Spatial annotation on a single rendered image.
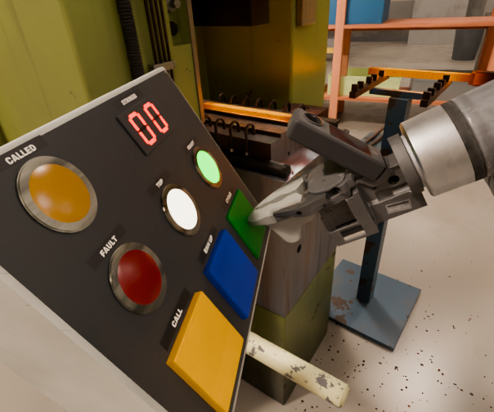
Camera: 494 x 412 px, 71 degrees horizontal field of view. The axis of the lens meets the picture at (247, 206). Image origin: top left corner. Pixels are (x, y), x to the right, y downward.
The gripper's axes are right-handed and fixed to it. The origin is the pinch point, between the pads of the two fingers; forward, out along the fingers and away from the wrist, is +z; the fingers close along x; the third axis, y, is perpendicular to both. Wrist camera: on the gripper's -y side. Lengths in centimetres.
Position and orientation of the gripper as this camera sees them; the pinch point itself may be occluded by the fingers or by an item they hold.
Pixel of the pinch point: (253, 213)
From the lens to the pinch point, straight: 46.5
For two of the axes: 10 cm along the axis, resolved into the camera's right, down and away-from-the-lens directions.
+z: -8.3, 3.8, 4.1
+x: 1.7, -5.3, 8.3
